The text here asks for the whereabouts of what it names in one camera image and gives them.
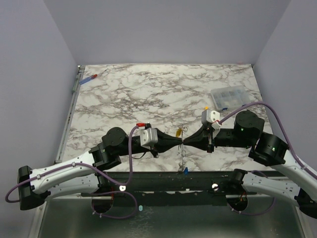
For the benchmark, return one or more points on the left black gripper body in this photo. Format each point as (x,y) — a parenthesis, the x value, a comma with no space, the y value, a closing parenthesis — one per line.
(153,149)

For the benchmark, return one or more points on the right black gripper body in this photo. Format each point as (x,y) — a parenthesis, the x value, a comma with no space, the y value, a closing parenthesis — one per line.
(210,141)

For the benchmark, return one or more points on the yellow key tag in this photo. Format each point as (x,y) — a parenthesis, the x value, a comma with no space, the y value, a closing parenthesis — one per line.
(179,132)

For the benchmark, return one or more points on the large grey metal keyring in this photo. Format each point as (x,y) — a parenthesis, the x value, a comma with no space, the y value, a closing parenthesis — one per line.
(182,152)

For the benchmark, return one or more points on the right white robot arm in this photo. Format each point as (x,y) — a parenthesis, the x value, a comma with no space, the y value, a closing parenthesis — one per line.
(265,149)

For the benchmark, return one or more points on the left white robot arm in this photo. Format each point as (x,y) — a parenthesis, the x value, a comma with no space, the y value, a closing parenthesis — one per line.
(82,174)

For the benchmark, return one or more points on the clear plastic screw box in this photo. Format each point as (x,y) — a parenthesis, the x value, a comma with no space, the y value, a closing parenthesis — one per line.
(230,98)

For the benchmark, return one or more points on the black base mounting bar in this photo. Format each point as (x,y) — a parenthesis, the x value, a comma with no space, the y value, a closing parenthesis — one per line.
(171,189)

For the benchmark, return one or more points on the blue red screwdriver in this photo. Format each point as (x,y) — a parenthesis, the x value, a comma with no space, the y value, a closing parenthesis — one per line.
(90,78)

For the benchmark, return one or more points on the left aluminium rail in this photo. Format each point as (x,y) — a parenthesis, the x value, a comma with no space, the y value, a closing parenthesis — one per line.
(75,93)

